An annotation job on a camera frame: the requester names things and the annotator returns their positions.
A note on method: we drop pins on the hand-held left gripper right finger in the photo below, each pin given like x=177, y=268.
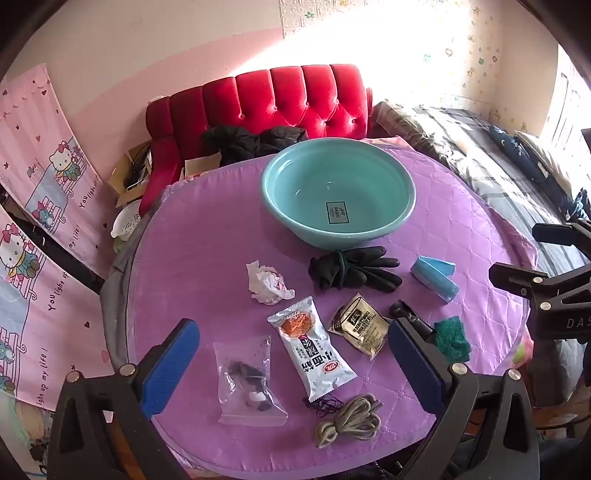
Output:
x=415, y=369

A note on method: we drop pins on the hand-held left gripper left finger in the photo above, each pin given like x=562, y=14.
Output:
x=171, y=369

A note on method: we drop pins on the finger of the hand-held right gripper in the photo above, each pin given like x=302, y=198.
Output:
x=521, y=279
x=561, y=235

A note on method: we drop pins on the green scouring pad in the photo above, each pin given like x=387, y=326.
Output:
x=450, y=339

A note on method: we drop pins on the small black clip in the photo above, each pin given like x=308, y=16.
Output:
x=406, y=311

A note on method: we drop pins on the beige seasoning packet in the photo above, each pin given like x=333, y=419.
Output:
x=360, y=325

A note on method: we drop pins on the clear zip bag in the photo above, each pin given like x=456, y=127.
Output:
x=244, y=369

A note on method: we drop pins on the blue face mask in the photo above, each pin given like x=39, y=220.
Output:
x=434, y=274

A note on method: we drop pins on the black earphones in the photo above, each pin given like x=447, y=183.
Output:
x=318, y=404

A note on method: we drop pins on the white snack packet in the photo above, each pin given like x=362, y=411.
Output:
x=309, y=350

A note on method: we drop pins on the black gloves bundle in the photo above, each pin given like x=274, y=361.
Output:
x=360, y=270

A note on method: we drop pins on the white tissue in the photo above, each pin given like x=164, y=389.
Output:
x=268, y=286

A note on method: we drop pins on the teal plastic basin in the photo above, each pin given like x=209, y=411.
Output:
x=286, y=184

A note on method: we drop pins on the pink printed cloth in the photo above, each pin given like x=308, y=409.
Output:
x=519, y=353

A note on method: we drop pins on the bed with grey bedding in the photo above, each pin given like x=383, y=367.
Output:
x=508, y=184

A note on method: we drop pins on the cream pillow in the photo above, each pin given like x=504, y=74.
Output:
x=545, y=157

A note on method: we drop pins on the dark blue printed cloth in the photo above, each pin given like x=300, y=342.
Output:
x=526, y=157

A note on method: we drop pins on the bright window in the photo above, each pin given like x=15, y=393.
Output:
x=568, y=101

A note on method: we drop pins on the pink cartoon curtain panel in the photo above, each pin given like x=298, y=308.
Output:
x=37, y=323
x=46, y=138

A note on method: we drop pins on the white plastic colander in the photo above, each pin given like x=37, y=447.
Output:
x=127, y=221

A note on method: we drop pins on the pale printed cloth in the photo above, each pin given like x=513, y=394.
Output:
x=23, y=429

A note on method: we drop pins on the folded dark blanket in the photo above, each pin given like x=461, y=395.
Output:
x=411, y=124

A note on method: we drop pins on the open cardboard box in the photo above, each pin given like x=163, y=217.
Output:
x=121, y=177

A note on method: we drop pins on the flat cardboard piece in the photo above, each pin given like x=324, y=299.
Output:
x=203, y=165

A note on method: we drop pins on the black clothes pile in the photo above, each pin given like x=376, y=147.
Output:
x=240, y=143

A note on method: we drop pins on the red tufted sofa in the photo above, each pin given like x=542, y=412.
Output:
x=277, y=101

